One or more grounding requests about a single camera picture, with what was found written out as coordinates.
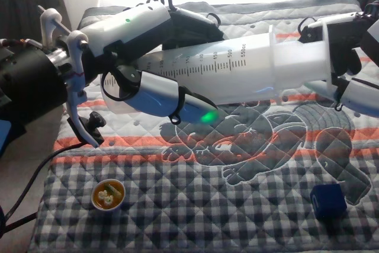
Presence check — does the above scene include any toy bowl of soup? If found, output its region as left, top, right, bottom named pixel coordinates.
left=91, top=178, right=126, bottom=212

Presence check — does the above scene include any grey quilt with printed bear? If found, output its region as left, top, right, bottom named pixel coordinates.
left=28, top=0, right=379, bottom=253

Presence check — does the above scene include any thick black cable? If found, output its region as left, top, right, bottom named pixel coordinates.
left=0, top=142, right=89, bottom=238

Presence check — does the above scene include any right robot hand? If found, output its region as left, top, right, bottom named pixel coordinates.
left=297, top=11, right=379, bottom=118

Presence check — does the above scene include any blue cube block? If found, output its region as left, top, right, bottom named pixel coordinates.
left=309, top=183, right=348, bottom=220

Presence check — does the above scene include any large translucent syringe barrel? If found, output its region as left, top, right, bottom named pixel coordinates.
left=100, top=24, right=282, bottom=115

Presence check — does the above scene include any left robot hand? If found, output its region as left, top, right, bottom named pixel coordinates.
left=79, top=0, right=223, bottom=126

